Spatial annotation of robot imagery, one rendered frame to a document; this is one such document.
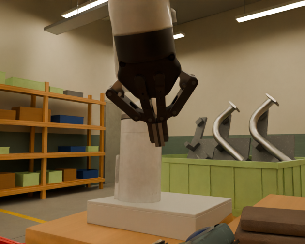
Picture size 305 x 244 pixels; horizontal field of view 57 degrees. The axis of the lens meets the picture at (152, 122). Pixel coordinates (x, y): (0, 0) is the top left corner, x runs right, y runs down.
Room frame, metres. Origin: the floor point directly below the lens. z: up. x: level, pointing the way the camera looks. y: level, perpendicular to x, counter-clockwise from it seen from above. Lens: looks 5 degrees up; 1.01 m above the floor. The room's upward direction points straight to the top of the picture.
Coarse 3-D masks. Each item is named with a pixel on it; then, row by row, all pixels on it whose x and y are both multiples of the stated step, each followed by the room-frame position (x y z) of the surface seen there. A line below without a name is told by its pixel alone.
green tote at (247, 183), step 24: (168, 168) 1.06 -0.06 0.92; (192, 168) 0.99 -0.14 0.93; (216, 168) 0.92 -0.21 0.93; (240, 168) 0.87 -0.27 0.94; (264, 168) 0.82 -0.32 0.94; (288, 168) 0.86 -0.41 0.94; (192, 192) 0.99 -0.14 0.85; (216, 192) 0.92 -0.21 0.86; (240, 192) 0.87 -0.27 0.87; (264, 192) 0.82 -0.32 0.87; (288, 192) 0.85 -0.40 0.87
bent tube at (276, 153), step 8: (264, 104) 1.08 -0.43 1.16; (272, 104) 1.08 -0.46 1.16; (256, 112) 1.09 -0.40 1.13; (256, 120) 1.09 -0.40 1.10; (256, 128) 1.08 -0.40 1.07; (256, 136) 1.06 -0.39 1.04; (264, 144) 1.04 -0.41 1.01; (272, 144) 1.03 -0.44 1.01; (272, 152) 1.02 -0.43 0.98; (280, 152) 1.00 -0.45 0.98; (280, 160) 0.99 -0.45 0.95; (288, 160) 0.97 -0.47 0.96
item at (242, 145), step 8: (224, 120) 1.24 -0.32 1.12; (224, 128) 1.24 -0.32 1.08; (224, 136) 1.23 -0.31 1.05; (232, 144) 1.19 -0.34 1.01; (240, 144) 1.17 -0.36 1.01; (248, 144) 1.15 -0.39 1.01; (216, 152) 1.22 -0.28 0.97; (224, 152) 1.20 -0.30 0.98; (240, 152) 1.16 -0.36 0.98; (248, 152) 1.14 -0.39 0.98
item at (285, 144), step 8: (264, 112) 1.10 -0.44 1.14; (264, 120) 1.11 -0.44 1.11; (264, 128) 1.11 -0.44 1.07; (264, 136) 1.10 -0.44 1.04; (272, 136) 1.08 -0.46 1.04; (280, 136) 1.06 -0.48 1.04; (288, 136) 1.04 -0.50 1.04; (280, 144) 1.05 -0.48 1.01; (288, 144) 1.04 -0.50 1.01; (256, 152) 1.10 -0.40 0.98; (264, 152) 1.08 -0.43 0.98; (288, 152) 1.03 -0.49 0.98; (256, 160) 1.09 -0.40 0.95; (264, 160) 1.07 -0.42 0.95
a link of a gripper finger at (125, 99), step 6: (108, 90) 0.37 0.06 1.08; (108, 96) 0.37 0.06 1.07; (114, 96) 0.37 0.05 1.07; (120, 96) 0.37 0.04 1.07; (126, 96) 0.39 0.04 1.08; (114, 102) 0.37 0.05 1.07; (120, 102) 0.37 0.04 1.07; (126, 102) 0.38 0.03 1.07; (132, 102) 0.39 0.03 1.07; (120, 108) 0.38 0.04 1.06; (126, 108) 0.38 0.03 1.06; (132, 108) 0.38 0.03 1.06; (132, 114) 0.38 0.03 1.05; (138, 114) 0.38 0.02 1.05; (138, 120) 0.38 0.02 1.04
